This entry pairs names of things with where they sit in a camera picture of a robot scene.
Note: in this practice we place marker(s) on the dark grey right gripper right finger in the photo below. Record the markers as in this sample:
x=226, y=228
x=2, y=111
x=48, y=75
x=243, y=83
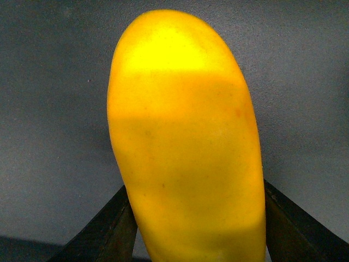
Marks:
x=294, y=235

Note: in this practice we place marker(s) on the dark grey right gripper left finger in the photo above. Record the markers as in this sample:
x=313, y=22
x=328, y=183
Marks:
x=109, y=236

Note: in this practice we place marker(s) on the yellow mango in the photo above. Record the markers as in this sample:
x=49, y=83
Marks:
x=184, y=133

